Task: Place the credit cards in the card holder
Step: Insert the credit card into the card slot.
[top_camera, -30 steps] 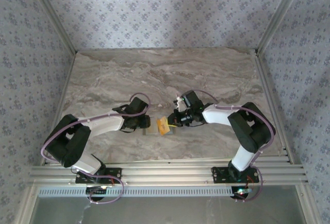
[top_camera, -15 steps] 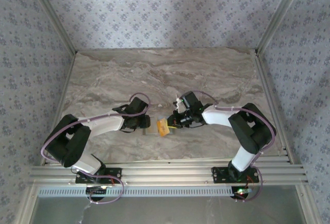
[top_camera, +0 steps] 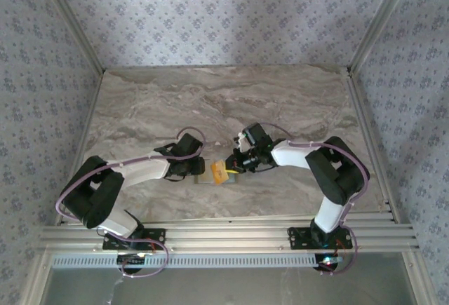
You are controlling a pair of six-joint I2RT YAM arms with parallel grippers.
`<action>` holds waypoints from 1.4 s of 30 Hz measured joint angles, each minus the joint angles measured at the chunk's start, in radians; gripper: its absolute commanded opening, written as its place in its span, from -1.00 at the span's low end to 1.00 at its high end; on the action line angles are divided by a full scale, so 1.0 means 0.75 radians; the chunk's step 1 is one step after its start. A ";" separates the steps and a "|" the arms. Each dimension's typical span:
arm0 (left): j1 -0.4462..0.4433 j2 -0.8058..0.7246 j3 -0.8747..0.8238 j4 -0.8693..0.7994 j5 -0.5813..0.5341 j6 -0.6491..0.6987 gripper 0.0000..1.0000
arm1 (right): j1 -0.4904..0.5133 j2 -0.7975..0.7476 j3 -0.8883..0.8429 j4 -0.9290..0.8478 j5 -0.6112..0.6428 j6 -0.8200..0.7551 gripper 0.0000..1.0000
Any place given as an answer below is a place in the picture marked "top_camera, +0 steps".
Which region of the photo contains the small circuit board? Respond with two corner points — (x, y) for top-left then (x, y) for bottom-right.
(116, 252), (148, 273)
(314, 254), (344, 271)

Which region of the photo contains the aluminium rail beam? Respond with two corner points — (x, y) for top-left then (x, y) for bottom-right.
(38, 212), (421, 254)

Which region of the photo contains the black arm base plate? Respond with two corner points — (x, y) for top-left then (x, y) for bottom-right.
(102, 227), (166, 251)
(288, 226), (353, 251)

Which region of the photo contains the grey slotted cable duct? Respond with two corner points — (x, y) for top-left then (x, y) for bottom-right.
(51, 252), (319, 270)

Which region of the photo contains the aluminium side rail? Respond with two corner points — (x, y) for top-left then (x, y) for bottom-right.
(345, 72), (401, 224)
(55, 69), (106, 227)

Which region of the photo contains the aluminium frame post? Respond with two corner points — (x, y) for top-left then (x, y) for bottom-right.
(36, 0), (106, 74)
(349, 0), (420, 74)

